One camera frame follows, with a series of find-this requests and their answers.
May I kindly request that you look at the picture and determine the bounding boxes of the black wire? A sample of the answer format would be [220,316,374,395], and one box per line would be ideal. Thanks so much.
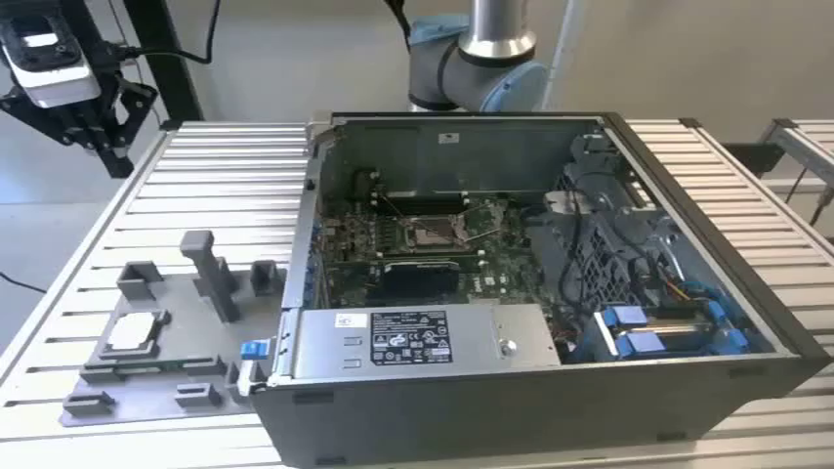
[558,188,591,317]

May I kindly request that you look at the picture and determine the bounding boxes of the green motherboard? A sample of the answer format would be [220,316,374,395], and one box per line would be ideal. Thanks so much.
[318,194,555,310]

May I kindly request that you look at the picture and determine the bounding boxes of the blue disk carrier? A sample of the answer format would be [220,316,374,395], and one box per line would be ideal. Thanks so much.
[614,330,667,359]
[599,304,647,329]

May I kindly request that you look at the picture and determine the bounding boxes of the black frame post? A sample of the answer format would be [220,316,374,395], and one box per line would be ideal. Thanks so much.
[123,0,204,123]

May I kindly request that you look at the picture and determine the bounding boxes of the CPU socket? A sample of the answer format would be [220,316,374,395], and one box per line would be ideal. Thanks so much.
[403,215,468,251]

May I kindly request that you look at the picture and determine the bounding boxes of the black heat sink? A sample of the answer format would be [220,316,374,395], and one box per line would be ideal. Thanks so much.
[351,168,380,202]

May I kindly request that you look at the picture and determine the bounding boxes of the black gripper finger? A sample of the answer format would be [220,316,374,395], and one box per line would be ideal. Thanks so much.
[0,87,100,153]
[96,72,160,180]

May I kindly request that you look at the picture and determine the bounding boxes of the grey drive cage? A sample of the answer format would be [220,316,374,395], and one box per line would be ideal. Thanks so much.
[524,134,683,314]

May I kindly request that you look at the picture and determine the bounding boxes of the grey parts rack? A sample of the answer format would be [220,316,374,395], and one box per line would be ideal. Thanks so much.
[59,229,289,429]

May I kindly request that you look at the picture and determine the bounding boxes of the black graphics card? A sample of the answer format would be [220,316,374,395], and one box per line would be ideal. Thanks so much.
[380,260,460,300]

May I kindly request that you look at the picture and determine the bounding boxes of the metal slat side table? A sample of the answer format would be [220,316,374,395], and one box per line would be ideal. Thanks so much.
[758,116,834,183]

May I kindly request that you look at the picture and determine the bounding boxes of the silver CPU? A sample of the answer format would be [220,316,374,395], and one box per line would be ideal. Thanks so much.
[105,312,164,351]

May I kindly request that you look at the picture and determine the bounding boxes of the black open PC case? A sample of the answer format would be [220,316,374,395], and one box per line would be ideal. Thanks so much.
[249,110,829,469]

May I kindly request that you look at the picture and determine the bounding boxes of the black RAM slots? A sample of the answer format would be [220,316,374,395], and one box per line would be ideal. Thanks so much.
[368,191,472,216]

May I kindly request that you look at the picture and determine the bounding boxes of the silver power supply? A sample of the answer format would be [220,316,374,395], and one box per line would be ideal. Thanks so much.
[289,303,563,381]

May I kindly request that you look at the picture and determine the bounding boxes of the thin black floor cable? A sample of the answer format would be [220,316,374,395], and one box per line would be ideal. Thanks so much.
[0,271,48,295]

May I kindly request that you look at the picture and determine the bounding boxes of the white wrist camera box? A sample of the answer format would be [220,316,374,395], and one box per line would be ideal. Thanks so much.
[0,14,103,109]

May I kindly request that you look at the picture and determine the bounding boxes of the black block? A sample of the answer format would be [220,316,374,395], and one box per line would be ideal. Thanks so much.
[719,141,787,180]

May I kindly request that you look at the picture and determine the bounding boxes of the red yellow wire bundle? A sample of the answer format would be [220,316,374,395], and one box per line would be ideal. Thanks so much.
[662,276,695,305]

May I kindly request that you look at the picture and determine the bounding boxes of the metal locking lever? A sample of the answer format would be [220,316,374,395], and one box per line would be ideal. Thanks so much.
[382,193,419,222]

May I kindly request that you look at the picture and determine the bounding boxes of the metal socket cover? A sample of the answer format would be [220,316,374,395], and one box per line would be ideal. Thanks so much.
[455,197,504,245]

